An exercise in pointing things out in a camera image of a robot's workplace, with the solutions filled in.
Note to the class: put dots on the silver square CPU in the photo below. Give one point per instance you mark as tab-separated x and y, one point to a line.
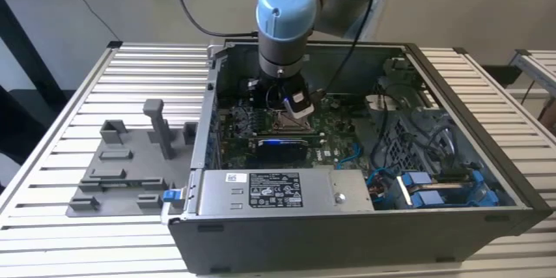
292	123

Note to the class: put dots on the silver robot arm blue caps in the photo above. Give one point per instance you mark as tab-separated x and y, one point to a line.
284	8

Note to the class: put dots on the metal CPU socket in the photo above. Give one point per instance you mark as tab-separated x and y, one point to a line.
295	128

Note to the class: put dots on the black graphics card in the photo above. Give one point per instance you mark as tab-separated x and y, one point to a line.
282	152

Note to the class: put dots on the green motherboard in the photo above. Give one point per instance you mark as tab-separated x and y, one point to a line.
335	128

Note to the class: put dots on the silver power supply unit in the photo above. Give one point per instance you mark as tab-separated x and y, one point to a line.
226	193

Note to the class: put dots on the grey metal drive cage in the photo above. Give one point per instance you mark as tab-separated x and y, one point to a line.
404	147

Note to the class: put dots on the blue case latch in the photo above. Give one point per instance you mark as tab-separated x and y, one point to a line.
170	195

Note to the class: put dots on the grey plastic parts rack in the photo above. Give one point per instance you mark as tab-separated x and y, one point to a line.
130	167

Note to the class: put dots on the blue disk carrier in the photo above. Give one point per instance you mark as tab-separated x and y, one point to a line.
416	178
428	199

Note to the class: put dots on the dark grey PC case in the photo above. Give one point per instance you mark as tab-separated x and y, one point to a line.
304	242

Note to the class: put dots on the black crate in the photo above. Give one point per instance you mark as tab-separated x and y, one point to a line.
499	76

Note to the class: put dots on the black floor stand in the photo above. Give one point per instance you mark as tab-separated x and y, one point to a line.
28	50

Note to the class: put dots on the metal slatted side table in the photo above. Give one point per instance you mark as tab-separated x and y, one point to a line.
540	66

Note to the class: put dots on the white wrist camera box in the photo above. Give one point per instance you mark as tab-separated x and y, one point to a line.
302	108

